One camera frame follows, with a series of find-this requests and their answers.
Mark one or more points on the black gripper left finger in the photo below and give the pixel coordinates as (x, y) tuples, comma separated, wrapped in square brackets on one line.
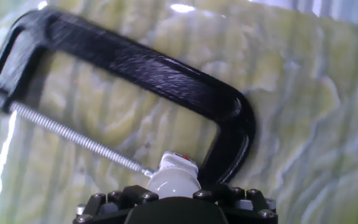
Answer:
[(120, 200)]

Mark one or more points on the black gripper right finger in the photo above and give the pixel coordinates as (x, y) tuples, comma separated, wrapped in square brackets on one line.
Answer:
[(238, 202)]

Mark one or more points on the white light bulb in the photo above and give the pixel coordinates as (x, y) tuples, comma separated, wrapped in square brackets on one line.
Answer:
[(172, 183)]

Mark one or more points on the green marble pattern mat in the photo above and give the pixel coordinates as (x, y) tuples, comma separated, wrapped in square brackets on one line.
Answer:
[(306, 140)]

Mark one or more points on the black C-clamp with steel screw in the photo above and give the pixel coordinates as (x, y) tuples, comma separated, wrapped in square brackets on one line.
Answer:
[(151, 74)]

